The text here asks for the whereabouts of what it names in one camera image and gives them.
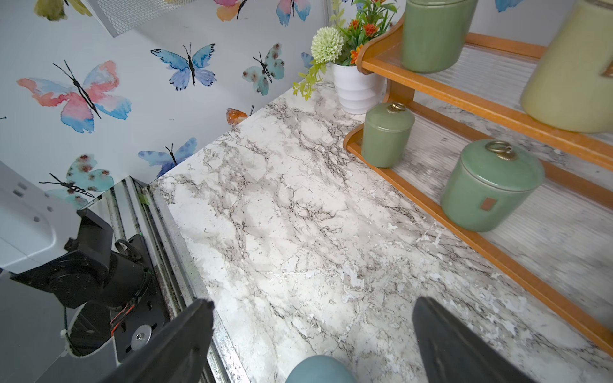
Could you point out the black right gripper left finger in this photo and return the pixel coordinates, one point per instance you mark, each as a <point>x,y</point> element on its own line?
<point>177,354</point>

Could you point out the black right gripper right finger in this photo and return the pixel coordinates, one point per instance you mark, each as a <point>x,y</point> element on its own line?
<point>451,352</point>

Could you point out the blue canister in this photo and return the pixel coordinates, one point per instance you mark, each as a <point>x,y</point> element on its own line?
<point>321,369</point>

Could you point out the yellow canister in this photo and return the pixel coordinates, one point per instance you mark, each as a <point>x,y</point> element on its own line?
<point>571,87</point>

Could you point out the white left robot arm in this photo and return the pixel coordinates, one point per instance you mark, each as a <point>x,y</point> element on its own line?
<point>71,252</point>

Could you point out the green canister bottom middle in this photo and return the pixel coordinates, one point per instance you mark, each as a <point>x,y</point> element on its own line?
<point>491,179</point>

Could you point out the green canister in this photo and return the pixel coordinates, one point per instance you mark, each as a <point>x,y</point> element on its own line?
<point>491,179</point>
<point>386,133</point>
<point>434,33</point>

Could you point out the green canister bottom left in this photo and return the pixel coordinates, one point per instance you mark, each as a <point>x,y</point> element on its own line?
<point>386,133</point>

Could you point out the green canister middle left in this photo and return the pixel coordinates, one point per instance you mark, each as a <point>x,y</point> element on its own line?
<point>434,33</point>

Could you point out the white pot with flowers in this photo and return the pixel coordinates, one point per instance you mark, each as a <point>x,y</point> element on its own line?
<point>337,47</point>

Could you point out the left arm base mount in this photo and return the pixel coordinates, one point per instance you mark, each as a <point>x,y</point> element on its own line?
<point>143,317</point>

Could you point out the white mesh wall basket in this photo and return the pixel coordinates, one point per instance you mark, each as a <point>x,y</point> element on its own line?
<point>120,16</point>

